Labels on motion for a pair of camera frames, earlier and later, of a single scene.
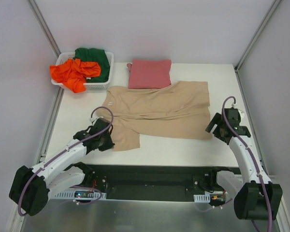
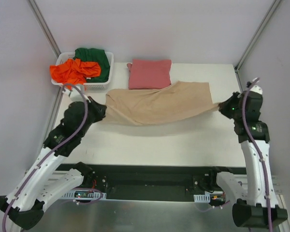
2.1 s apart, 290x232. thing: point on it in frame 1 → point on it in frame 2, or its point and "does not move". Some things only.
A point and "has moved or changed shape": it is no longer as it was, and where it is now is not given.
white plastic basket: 90,86 does not move
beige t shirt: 179,110 has moved or changed shape
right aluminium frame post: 255,35 does not move
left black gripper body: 106,141 → 96,109
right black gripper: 214,125 → 227,108
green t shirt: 94,55 does not move
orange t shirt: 72,73 does not move
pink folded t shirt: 150,73 does not move
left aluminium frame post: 44,27 does not move
